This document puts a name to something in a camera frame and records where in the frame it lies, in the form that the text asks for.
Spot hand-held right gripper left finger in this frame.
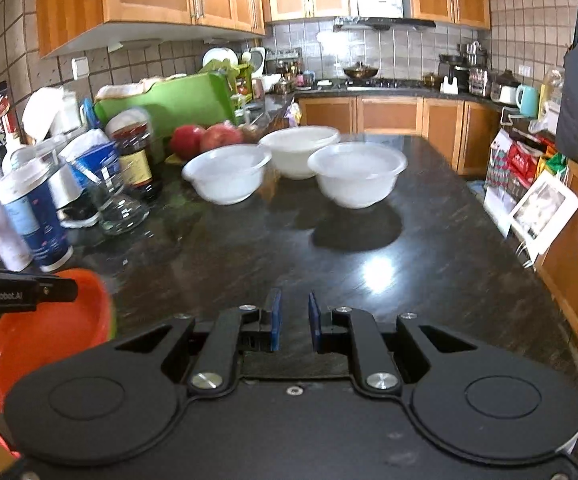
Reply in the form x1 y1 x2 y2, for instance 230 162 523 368
114 289 282 393

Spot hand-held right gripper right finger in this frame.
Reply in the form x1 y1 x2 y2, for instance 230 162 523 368
308 292 474 393

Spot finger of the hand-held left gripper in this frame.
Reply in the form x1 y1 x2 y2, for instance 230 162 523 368
38 274 79 304

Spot orange plastic plate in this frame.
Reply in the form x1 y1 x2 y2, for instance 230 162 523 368
0 268 113 413

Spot white ribbed plastic bowl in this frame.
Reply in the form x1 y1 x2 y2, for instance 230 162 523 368
258 126 341 180
181 143 273 206
307 141 409 210

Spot blue paper cup white lid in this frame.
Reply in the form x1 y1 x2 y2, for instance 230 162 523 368
0 160 74 273

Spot glass jar with spoon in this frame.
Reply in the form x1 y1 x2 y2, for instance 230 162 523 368
81 160 150 236

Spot blue tissue pack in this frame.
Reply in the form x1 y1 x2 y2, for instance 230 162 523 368
66 130 121 182

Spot dark sauce glass jar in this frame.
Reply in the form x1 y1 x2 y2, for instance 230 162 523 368
110 120 163 197

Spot white plastic bag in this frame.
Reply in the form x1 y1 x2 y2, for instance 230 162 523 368
21 85 78 142

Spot red apple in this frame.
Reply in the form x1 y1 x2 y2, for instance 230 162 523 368
199 123 244 154
170 125 206 161

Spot wooden lower cabinets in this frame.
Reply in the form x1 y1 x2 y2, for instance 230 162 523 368
296 94 502 177

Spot green cutting board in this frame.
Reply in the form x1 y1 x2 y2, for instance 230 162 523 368
92 72 235 137

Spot beige cloth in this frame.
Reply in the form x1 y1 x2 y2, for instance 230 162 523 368
96 74 186 99

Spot patterned gift bag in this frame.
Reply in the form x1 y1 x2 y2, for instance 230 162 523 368
483 129 516 197

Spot black wok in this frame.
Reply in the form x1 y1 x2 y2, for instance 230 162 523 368
342 62 380 80

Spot white windowed box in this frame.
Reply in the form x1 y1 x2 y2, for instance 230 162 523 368
508 169 578 262

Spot red gift bag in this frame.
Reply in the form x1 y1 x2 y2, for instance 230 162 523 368
503 139 546 187

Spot white round plate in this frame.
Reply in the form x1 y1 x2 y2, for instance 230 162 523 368
201 47 240 69

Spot white black electric cooker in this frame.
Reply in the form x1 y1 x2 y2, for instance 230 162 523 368
491 70 520 106

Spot teal mug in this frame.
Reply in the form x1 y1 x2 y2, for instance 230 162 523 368
515 83 540 119

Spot clear plastic oil jug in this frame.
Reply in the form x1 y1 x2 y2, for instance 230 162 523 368
538 67 568 132

